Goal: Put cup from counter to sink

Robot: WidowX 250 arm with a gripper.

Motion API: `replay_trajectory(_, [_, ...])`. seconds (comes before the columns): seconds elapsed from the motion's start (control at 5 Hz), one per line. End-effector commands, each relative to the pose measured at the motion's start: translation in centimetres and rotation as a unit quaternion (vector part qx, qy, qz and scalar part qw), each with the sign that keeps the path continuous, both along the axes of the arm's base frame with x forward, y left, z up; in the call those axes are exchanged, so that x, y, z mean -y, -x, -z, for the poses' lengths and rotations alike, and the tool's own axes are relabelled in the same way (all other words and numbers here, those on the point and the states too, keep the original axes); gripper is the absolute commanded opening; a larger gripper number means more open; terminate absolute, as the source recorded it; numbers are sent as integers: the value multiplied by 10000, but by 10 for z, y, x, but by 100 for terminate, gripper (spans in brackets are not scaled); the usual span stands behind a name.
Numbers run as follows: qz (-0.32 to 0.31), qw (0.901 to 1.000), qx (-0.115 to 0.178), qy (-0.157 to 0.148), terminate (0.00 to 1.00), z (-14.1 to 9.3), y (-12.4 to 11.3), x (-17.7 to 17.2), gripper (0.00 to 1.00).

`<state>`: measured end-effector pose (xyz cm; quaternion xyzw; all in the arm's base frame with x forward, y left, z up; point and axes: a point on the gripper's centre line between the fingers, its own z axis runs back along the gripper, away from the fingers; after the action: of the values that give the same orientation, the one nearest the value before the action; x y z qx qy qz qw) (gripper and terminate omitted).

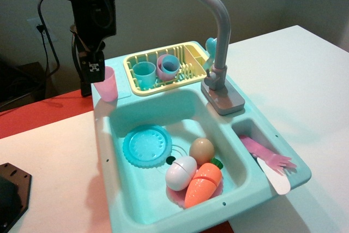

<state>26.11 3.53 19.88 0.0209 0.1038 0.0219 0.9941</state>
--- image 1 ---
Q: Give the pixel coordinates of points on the pink toy fork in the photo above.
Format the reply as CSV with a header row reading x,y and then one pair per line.
x,y
267,156

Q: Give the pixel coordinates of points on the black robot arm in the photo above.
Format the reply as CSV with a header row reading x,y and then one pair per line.
x,y
76,46

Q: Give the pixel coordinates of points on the grey toy faucet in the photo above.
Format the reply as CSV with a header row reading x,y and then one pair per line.
x,y
219,92

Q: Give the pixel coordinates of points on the orange toy carrot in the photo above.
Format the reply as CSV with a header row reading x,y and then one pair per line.
x,y
204,183

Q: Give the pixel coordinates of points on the white toy egg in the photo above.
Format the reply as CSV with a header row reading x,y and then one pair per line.
x,y
180,173

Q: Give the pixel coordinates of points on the teal toy sink unit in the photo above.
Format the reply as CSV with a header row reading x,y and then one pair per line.
x,y
136,197

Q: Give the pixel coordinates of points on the blue cup inside pink cup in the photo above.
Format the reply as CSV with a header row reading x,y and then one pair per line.
x,y
170,64

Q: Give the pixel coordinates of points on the teal cup in rack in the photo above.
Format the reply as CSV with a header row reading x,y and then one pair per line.
x,y
145,74

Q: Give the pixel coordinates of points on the brown toy egg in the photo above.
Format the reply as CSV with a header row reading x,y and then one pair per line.
x,y
202,150

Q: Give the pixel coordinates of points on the blue toy spoon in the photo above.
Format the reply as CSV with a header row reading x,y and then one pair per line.
x,y
211,49

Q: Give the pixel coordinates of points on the yellow dish rack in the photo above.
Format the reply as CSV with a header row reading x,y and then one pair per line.
x,y
191,57

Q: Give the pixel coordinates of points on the pink cup in rack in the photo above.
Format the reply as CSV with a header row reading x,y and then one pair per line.
x,y
162,75

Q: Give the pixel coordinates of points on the pink plastic cup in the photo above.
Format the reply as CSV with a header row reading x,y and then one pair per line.
x,y
107,89

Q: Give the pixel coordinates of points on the white wall outlet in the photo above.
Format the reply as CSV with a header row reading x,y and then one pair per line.
x,y
37,27

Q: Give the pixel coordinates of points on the teal toy plate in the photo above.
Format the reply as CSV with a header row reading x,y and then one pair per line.
x,y
147,146

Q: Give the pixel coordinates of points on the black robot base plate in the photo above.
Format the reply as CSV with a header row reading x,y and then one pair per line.
x,y
15,194

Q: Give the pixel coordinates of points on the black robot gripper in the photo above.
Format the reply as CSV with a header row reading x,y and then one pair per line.
x,y
94,21

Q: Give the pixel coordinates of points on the white toy knife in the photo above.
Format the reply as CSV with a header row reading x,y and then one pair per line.
x,y
274,171

